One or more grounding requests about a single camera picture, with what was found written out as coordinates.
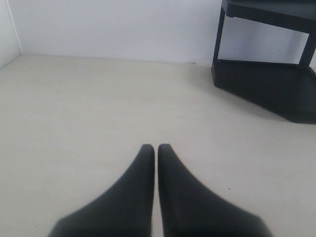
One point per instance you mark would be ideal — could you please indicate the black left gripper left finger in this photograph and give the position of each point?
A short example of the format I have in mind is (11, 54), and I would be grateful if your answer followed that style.
(124, 210)

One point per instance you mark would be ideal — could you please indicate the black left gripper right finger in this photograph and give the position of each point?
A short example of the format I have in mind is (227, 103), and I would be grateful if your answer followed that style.
(190, 209)

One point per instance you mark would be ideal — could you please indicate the black two-tier metal rack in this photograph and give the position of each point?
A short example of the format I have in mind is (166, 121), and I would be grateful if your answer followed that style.
(288, 90)

